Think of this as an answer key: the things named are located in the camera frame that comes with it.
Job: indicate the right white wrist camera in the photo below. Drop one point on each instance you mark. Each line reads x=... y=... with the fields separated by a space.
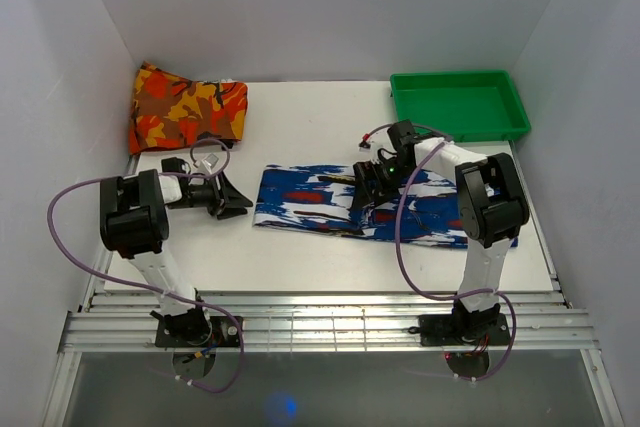
x=368 y=142

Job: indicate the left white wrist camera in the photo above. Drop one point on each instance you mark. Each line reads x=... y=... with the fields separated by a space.
x=207 y=165

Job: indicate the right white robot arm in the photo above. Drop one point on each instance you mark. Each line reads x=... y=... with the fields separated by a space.
x=492 y=209

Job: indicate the blue white patterned trousers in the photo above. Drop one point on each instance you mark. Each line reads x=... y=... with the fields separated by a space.
x=317 y=199

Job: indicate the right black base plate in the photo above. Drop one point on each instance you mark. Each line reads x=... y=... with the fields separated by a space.
x=444 y=330

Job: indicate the aluminium rail frame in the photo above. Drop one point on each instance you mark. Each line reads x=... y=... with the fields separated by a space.
x=110 y=321

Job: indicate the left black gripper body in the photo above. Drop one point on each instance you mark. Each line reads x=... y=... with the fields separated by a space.
x=207 y=196

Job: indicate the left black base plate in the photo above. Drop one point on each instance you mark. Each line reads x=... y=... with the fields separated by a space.
x=222 y=333

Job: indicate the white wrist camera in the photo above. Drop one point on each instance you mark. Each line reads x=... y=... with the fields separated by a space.
x=207 y=165
x=368 y=142

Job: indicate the orange camouflage folded trousers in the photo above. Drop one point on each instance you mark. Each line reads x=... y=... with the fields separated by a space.
x=170 y=112

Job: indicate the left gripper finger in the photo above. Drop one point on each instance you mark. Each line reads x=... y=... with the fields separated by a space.
x=228 y=212
x=231 y=196

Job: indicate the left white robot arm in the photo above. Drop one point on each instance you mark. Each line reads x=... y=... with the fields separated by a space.
x=134 y=223

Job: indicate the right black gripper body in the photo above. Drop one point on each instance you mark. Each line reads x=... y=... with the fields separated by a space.
x=386 y=175

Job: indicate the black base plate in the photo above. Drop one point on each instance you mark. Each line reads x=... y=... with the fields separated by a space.
x=222 y=333
x=444 y=330

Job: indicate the green plastic tray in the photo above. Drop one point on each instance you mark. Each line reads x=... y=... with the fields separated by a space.
x=470 y=106

